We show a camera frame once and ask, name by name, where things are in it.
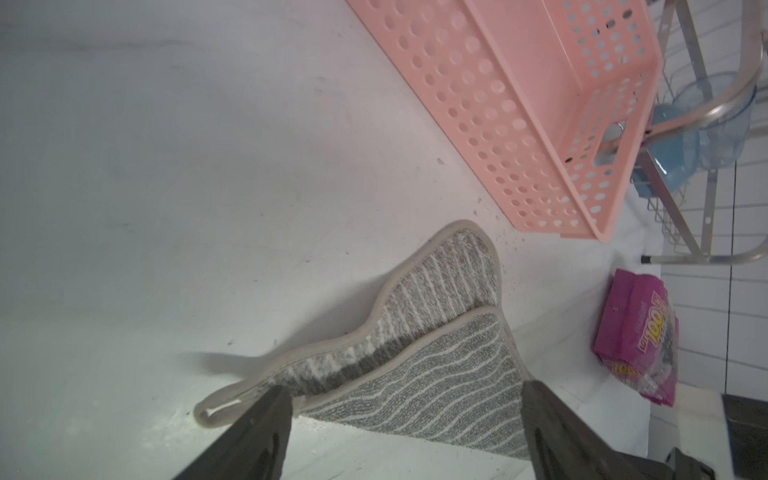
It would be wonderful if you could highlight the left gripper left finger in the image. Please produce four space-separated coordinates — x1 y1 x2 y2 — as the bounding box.
176 386 293 480

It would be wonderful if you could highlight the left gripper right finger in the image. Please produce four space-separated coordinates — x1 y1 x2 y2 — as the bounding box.
521 381 644 480

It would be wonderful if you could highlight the grey striped dishcloth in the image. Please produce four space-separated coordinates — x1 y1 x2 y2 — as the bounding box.
194 220 530 460

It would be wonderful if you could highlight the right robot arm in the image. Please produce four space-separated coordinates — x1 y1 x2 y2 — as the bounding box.
648 383 767 479

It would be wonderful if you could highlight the purple candy bag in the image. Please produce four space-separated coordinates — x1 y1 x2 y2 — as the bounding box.
592 269 679 407

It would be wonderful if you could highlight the blue bowl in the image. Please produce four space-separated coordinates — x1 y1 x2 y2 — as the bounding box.
631 103 700 199

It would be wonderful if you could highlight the clear blue plastic cup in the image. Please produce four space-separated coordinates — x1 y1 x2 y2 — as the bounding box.
672 71 756 170

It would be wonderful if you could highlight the pink plastic basket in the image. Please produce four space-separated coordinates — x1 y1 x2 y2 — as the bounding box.
351 0 662 242

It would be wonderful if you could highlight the steel dish rack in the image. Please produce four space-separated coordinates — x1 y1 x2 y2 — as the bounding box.
599 0 768 266

